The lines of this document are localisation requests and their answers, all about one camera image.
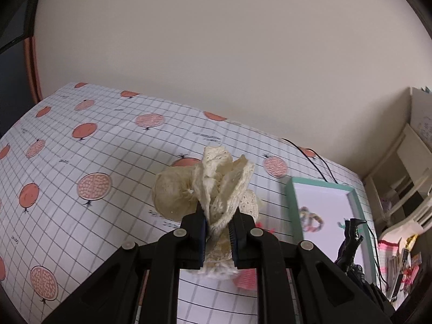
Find black gold robot figure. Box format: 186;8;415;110
335;218;366;273

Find pastel braided hair tie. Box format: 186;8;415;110
298;205;325;233

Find cream lace cloth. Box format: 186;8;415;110
151;146;261;280

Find teal shallow box tray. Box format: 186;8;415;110
285;175;378;286

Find cream shelf rack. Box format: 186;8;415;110
363;124;431;242

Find pomegranate grid tablecloth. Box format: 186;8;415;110
1;83;371;323

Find white paper sheet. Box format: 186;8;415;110
410;88;432;149

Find black cable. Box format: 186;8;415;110
281;137;393;293

